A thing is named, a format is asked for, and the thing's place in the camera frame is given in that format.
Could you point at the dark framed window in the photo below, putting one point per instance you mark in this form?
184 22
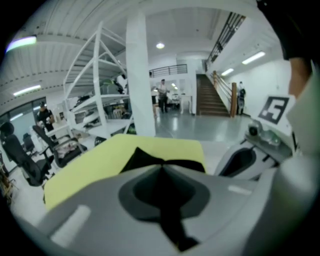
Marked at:
22 112

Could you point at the black office chair with headrest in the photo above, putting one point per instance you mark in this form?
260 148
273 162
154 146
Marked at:
20 155

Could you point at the black chair with chrome frame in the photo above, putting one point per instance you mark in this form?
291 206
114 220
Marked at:
62 155

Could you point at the wall tube light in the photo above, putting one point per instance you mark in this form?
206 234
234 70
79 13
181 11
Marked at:
253 57
227 72

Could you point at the ceiling tube light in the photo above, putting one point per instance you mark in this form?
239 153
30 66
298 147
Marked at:
27 90
22 43

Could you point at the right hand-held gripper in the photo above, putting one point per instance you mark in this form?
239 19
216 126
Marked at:
275 110

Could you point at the person's right forearm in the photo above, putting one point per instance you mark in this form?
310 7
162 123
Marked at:
300 77

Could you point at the brown wooden staircase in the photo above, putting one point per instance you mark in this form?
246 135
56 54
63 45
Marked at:
210 97

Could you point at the tall black balustrade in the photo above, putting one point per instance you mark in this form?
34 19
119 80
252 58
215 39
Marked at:
225 37

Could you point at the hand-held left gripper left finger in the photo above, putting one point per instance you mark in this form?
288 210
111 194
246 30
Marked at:
100 225

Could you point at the yellow-green plastic table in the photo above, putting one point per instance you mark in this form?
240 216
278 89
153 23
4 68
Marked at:
100 160

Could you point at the white pillar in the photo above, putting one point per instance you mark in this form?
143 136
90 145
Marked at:
140 75

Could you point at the white metal shelving rack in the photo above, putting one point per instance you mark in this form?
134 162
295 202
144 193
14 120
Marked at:
97 82

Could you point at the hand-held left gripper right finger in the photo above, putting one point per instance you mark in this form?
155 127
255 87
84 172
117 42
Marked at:
225 207

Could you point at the person's black clothing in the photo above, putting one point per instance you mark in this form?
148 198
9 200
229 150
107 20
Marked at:
295 25

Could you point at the black mezzanine railing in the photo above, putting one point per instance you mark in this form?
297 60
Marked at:
170 70

